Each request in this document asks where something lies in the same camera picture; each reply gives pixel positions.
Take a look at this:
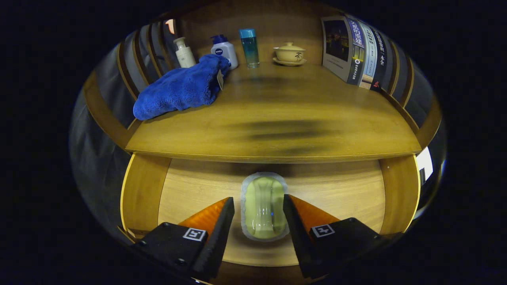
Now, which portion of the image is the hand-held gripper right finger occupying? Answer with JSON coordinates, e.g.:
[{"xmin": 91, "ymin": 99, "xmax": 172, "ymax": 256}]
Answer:
[{"xmin": 282, "ymin": 194, "xmax": 391, "ymax": 279}]

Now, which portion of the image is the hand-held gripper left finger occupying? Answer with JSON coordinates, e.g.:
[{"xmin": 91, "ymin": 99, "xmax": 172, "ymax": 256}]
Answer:
[{"xmin": 131, "ymin": 197, "xmax": 235, "ymax": 282}]

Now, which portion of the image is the green scrub brush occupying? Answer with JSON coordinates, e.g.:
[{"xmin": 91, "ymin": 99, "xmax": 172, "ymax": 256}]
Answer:
[{"xmin": 240, "ymin": 172, "xmax": 290, "ymax": 242}]

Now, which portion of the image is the wooden drawer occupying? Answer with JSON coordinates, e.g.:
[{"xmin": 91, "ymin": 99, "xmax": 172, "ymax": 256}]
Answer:
[{"xmin": 120, "ymin": 154, "xmax": 421, "ymax": 277}]

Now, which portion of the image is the wooden countertop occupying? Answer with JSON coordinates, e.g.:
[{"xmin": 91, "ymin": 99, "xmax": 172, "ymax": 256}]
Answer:
[{"xmin": 125, "ymin": 61, "xmax": 422, "ymax": 163}]

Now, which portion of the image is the wooden cabinet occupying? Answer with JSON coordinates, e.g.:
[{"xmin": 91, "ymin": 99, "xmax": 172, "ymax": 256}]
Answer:
[{"xmin": 81, "ymin": 0, "xmax": 443, "ymax": 246}]

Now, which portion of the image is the blue towel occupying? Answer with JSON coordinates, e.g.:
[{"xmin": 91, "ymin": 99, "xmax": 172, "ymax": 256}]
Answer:
[{"xmin": 133, "ymin": 54, "xmax": 231, "ymax": 121}]

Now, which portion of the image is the beige lidded teacup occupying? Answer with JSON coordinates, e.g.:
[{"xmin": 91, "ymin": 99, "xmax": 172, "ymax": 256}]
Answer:
[{"xmin": 273, "ymin": 42, "xmax": 307, "ymax": 67}]

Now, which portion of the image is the white pump bottle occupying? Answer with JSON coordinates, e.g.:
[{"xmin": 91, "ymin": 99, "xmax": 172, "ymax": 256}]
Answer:
[{"xmin": 173, "ymin": 37, "xmax": 197, "ymax": 68}]

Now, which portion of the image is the white lotion bottle blue cap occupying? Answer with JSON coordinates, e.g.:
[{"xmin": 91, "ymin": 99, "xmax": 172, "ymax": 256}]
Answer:
[{"xmin": 210, "ymin": 34, "xmax": 239, "ymax": 70}]

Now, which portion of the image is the white spine book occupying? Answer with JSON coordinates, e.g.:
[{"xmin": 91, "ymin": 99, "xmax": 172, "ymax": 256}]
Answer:
[{"xmin": 358, "ymin": 22, "xmax": 379, "ymax": 88}]

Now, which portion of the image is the black spine book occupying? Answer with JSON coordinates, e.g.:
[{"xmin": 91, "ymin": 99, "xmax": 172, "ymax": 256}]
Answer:
[{"xmin": 370, "ymin": 28, "xmax": 391, "ymax": 92}]

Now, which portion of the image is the teal bottle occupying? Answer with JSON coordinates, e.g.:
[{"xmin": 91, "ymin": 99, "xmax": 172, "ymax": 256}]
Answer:
[{"xmin": 239, "ymin": 28, "xmax": 260, "ymax": 68}]

